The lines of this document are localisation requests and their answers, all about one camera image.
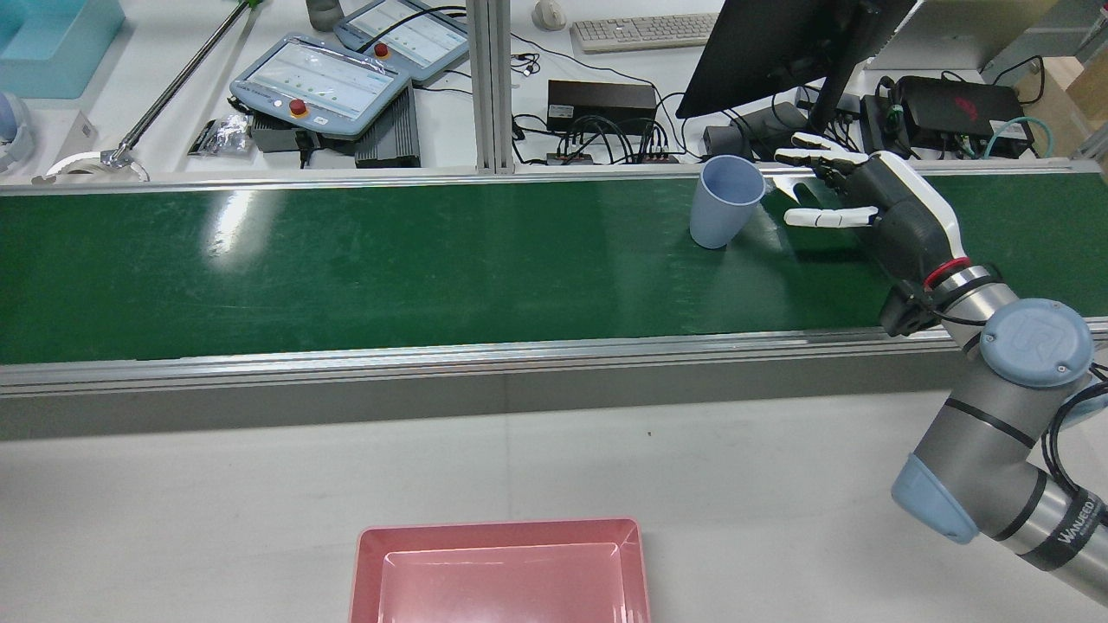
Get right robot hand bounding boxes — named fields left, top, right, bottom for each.
left=773, top=132, right=972, bottom=291

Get light blue plastic cup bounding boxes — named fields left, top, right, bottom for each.
left=689, top=155, right=767, bottom=250

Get brown cardboard box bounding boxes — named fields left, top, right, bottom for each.
left=1013, top=52, right=1108, bottom=131

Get black power supply box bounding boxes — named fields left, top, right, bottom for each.
left=547, top=80, right=659, bottom=137

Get black ribbed controller box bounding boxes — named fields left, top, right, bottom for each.
left=353, top=85, right=422, bottom=169

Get pink plastic box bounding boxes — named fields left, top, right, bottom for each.
left=349, top=517, right=652, bottom=623

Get dark grey small box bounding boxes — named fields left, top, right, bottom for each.
left=249, top=112, right=304, bottom=155

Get small white box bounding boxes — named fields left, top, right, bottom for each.
left=48, top=110, right=103, bottom=161

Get black mini computer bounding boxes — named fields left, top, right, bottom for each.
left=892, top=75, right=1037, bottom=159

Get white flat panel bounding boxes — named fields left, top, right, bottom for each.
left=866, top=0, right=1070, bottom=72

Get black computer monitor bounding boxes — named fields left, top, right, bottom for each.
left=675, top=0, right=918, bottom=131

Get black multiport hub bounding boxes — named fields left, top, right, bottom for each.
left=545, top=149, right=682, bottom=167

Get white computer keyboard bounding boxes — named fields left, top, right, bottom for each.
left=570, top=12, right=726, bottom=55

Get aluminium profile column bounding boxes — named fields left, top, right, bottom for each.
left=467, top=0, right=514, bottom=174

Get green conveyor belt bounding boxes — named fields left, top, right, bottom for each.
left=0, top=173, right=1108, bottom=366

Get small grey teach pendant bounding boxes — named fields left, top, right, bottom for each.
left=333, top=0, right=473, bottom=86

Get large grey teach pendant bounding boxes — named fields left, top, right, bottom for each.
left=229, top=33, right=413, bottom=142

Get plastic bag of screws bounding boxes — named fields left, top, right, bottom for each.
left=187, top=112, right=254, bottom=158

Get long metal pole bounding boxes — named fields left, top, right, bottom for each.
left=102, top=0, right=261, bottom=170

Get white tape roll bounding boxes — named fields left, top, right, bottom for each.
left=33, top=149, right=150, bottom=185

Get light blue plastic bin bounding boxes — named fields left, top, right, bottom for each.
left=0, top=0, right=126, bottom=100

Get white blue headphones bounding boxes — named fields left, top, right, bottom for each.
left=0, top=91, right=37, bottom=174

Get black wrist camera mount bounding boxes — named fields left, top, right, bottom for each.
left=880, top=281, right=944, bottom=338

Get teal cable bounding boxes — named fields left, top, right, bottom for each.
left=987, top=117, right=1054, bottom=161

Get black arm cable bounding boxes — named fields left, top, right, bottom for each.
left=1039, top=363, right=1108, bottom=494

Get aluminium conveyor side rail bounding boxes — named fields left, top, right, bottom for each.
left=0, top=158, right=1108, bottom=198
left=0, top=317, right=1108, bottom=401

